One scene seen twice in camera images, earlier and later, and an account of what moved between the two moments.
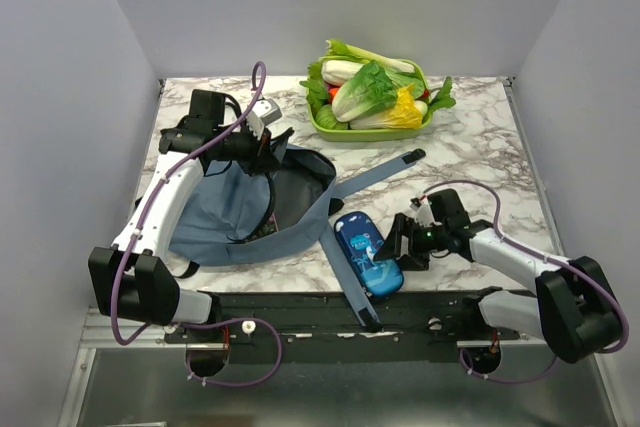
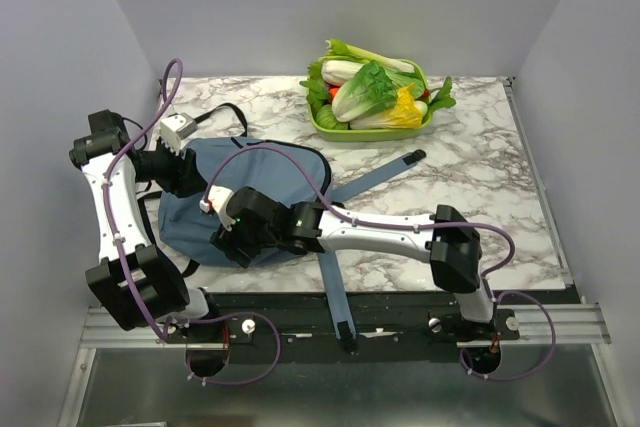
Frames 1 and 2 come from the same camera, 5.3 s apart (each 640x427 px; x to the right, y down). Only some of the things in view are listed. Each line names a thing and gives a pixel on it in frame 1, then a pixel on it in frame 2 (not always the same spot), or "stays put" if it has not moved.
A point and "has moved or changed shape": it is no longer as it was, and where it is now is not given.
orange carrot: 332,93 stays put
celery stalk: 342,51 stays put
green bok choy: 326,117 stays put
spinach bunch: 443,98 stays put
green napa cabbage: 369,92 stays put
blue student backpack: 236,216 has moved or changed shape
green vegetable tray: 375,135 stays put
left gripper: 262,158 to 184,178
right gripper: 403,224 to 228,241
